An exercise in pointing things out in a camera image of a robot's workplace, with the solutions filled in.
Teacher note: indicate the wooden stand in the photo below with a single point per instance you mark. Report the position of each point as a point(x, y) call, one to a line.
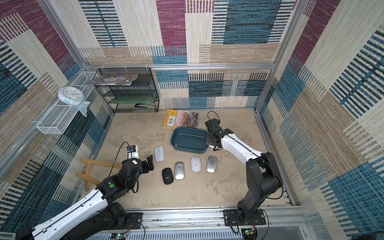
point(86, 175)

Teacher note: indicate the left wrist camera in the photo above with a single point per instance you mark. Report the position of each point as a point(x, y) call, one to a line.
point(133, 152)

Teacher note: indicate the silver slim computer mouse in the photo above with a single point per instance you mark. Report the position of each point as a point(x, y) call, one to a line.
point(179, 170)

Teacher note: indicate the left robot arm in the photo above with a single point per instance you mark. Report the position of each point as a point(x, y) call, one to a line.
point(97, 211)

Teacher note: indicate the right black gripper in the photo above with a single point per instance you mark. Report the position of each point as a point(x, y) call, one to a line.
point(212, 141)

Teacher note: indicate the black computer mouse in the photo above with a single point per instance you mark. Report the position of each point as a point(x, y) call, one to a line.
point(167, 176)

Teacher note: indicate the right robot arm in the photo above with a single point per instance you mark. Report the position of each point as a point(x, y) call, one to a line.
point(262, 172)

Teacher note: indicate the teal plastic storage box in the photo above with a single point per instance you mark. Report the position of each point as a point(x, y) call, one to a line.
point(189, 140)

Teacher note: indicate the black mesh desk shelf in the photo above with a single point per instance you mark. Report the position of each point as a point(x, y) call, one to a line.
point(122, 99)

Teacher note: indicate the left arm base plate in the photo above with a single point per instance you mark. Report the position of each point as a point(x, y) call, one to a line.
point(133, 221)

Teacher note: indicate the magazine on shelf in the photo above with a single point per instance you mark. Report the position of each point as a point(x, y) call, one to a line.
point(114, 80)

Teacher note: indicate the yellow English textbook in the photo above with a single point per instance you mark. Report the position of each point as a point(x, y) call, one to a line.
point(177, 118)

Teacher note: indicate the white round clock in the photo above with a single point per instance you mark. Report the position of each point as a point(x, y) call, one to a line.
point(71, 96)

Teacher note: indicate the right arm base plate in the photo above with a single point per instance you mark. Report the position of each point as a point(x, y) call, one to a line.
point(232, 218)

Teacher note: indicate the silver grey computer mouse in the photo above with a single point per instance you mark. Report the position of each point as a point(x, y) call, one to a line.
point(212, 164)

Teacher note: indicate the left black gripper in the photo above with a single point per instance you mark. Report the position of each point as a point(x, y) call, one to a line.
point(145, 168)

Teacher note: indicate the white logo computer mouse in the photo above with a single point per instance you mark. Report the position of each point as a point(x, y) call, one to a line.
point(196, 164)

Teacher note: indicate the white wire wall basket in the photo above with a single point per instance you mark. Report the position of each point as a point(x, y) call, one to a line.
point(57, 119)

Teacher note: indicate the black stapler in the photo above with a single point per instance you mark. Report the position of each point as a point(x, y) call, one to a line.
point(144, 106)

